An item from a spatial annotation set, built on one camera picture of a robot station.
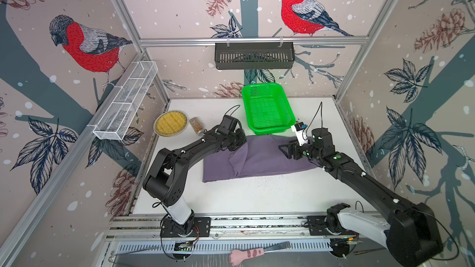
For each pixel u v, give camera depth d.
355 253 0.67
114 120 0.71
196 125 1.04
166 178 0.47
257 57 1.07
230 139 0.76
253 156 0.92
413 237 0.39
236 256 0.65
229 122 0.71
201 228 0.73
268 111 1.17
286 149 0.73
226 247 0.70
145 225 0.76
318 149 0.64
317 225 0.73
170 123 1.07
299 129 0.72
